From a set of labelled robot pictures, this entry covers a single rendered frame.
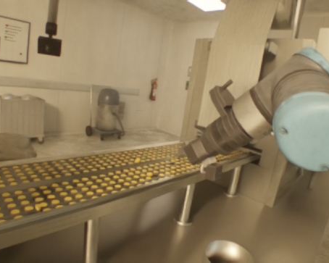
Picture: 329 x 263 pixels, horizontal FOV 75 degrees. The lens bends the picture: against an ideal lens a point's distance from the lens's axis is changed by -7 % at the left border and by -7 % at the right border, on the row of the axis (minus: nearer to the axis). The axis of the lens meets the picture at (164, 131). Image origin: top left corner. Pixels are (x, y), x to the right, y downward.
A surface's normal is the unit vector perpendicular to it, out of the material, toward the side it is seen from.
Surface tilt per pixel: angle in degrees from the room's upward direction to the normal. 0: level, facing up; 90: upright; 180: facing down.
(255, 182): 90
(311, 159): 113
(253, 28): 71
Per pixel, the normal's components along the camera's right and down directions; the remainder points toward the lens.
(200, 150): -0.44, -0.13
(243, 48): -0.68, 0.05
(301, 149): -0.42, 0.50
